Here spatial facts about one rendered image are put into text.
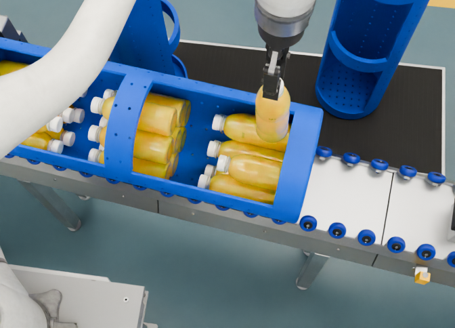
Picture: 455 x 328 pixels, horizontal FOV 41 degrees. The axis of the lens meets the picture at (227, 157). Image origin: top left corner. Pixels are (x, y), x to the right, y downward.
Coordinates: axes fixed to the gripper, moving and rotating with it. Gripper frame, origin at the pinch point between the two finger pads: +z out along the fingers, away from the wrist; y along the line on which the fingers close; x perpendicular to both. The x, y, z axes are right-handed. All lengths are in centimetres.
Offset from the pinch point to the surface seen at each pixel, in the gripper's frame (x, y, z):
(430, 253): -46, -11, 49
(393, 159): -48, 48, 131
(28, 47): 61, 9, 27
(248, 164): 2.6, -5.9, 32.0
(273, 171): -3.5, -6.0, 31.9
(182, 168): 21, -4, 51
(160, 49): 46, 47, 83
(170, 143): 22.0, -4.9, 33.2
